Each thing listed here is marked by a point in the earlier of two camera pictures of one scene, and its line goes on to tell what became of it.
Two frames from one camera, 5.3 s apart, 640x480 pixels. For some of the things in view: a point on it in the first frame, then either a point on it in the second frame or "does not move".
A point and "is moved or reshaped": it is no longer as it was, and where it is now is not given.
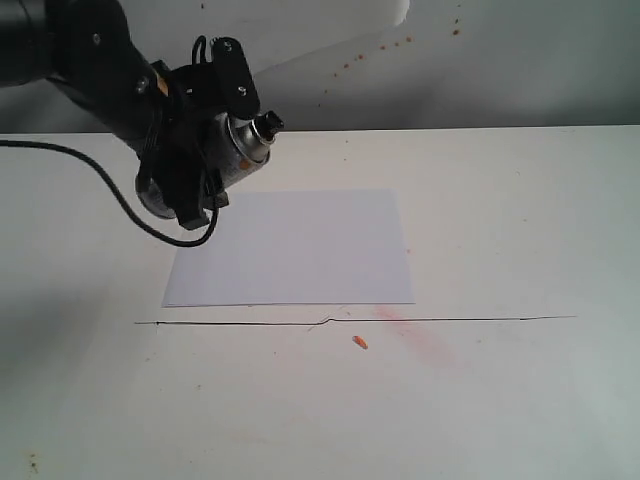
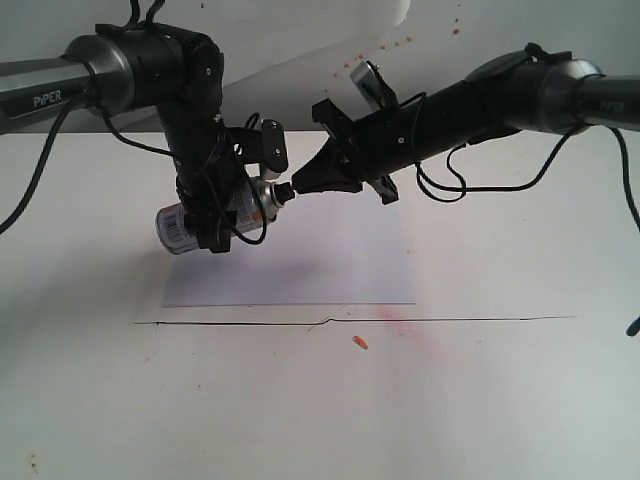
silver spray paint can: (242, 145) is moved or reshaped
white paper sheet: (281, 248) does not move
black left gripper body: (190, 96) -> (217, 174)
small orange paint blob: (361, 341) does not move
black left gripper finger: (235, 78) -> (274, 151)
